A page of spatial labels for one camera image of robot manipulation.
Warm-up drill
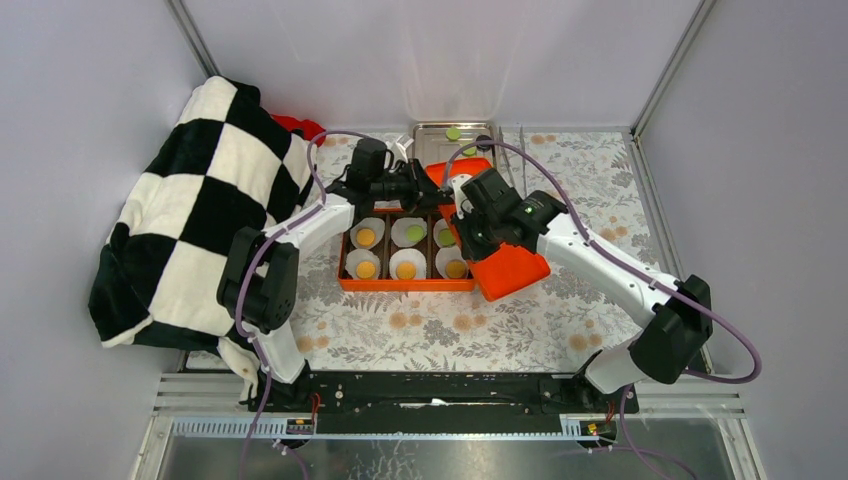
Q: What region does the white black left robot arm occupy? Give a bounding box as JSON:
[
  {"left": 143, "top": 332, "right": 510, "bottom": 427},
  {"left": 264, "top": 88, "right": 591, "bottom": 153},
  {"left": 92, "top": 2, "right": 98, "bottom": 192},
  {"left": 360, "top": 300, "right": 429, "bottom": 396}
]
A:
[{"left": 217, "top": 135, "right": 496, "bottom": 411}]

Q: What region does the white paper cookie liner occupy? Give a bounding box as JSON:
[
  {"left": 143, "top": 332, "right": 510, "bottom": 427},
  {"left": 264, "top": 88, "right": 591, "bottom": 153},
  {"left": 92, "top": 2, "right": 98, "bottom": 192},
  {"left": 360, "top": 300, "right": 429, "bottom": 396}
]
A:
[
  {"left": 389, "top": 248, "right": 427, "bottom": 281},
  {"left": 349, "top": 217, "right": 385, "bottom": 249},
  {"left": 433, "top": 218, "right": 456, "bottom": 248},
  {"left": 434, "top": 246, "right": 469, "bottom": 280},
  {"left": 344, "top": 249, "right": 381, "bottom": 280},
  {"left": 390, "top": 217, "right": 427, "bottom": 248}
]

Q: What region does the black white checkered blanket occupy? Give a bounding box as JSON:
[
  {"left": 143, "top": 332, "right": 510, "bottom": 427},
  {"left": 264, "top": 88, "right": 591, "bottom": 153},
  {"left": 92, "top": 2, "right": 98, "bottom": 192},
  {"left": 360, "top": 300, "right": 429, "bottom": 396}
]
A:
[{"left": 88, "top": 76, "right": 313, "bottom": 399}]

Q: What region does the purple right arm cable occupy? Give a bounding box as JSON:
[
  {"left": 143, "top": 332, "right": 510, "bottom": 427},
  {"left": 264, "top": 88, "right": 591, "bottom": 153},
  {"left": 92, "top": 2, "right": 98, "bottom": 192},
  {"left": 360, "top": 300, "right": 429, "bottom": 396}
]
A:
[{"left": 442, "top": 139, "right": 764, "bottom": 480}]

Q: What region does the red cloth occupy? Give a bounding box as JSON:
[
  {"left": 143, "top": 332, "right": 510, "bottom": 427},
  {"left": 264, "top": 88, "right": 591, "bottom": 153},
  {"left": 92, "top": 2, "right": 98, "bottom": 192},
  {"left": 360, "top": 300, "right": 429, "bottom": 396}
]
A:
[{"left": 271, "top": 114, "right": 325, "bottom": 143}]

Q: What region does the stainless steel tray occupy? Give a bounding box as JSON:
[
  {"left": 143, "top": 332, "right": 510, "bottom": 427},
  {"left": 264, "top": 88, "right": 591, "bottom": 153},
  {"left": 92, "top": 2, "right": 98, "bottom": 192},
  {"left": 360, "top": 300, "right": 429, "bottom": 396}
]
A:
[{"left": 412, "top": 122, "right": 497, "bottom": 166}]

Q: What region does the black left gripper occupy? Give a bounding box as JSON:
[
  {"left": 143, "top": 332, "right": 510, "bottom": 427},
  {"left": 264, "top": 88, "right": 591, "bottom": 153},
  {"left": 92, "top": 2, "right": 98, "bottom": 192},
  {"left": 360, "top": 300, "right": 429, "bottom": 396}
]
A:
[{"left": 369, "top": 158, "right": 452, "bottom": 214}]

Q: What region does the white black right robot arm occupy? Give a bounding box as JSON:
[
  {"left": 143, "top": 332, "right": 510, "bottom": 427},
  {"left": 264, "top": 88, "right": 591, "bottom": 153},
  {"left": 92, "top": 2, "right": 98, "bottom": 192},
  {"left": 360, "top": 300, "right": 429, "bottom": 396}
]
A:
[{"left": 441, "top": 147, "right": 713, "bottom": 412}]

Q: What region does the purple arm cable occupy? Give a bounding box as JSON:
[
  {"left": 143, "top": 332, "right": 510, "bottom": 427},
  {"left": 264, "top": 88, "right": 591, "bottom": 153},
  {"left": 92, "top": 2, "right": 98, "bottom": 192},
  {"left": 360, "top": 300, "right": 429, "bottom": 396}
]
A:
[
  {"left": 442, "top": 139, "right": 764, "bottom": 480},
  {"left": 233, "top": 129, "right": 372, "bottom": 480}
]

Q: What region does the black cookie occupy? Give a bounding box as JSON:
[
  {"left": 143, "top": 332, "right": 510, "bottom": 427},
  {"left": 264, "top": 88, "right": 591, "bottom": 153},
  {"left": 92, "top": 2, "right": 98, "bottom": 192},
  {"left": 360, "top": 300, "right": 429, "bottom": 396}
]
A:
[{"left": 475, "top": 135, "right": 492, "bottom": 150}]

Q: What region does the orange cookie box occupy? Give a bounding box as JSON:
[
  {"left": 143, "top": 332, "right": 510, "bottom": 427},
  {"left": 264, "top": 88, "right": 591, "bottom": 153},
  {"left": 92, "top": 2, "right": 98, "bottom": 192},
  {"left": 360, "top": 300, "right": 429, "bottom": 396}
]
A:
[{"left": 338, "top": 209, "right": 476, "bottom": 292}]

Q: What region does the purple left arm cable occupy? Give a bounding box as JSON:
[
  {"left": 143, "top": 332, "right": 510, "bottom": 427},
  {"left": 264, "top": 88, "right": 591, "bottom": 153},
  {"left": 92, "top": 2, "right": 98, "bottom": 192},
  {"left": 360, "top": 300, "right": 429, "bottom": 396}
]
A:
[{"left": 233, "top": 129, "right": 372, "bottom": 480}]

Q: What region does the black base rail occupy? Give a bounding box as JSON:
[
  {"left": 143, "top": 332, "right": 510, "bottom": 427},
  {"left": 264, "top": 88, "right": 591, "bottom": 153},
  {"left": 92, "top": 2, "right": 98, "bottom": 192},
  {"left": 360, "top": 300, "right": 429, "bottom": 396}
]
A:
[{"left": 245, "top": 370, "right": 639, "bottom": 436}]

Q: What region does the yellow cookie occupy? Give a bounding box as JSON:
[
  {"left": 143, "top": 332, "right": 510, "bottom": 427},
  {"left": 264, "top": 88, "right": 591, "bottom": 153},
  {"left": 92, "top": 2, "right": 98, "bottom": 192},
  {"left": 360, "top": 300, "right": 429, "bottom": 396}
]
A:
[
  {"left": 395, "top": 261, "right": 418, "bottom": 280},
  {"left": 355, "top": 228, "right": 376, "bottom": 248},
  {"left": 444, "top": 260, "right": 467, "bottom": 279},
  {"left": 354, "top": 261, "right": 379, "bottom": 280}
]

